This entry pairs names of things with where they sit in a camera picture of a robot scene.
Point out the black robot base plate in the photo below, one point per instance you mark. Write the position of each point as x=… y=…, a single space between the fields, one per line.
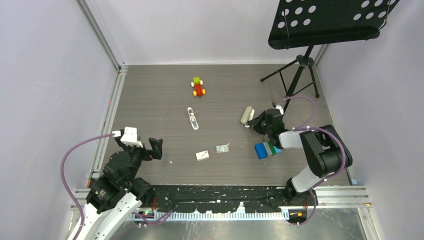
x=219 y=199

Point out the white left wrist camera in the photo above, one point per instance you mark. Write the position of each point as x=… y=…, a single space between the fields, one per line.
x=129 y=137

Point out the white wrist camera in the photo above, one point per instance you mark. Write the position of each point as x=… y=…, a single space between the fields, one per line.
x=129 y=137
x=278 y=107

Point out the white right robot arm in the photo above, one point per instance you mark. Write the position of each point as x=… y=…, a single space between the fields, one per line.
x=325 y=152

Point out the black music stand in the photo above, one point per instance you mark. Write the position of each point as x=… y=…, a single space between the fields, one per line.
x=309 y=23

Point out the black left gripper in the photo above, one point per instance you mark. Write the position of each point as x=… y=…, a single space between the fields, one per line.
x=156 y=152

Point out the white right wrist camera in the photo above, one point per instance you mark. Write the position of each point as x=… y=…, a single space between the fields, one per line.
x=278 y=107

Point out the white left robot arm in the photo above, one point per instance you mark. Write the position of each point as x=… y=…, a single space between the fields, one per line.
x=117 y=192

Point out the blue green white brick block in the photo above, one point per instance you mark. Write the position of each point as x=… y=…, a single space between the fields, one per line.
x=266 y=149

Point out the red green toy brick car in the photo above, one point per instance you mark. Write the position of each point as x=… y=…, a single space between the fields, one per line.
x=197 y=85

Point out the white staple box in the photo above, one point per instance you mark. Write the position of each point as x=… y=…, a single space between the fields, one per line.
x=203 y=155

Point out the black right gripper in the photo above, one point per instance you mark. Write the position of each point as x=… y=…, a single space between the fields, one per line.
x=255 y=123

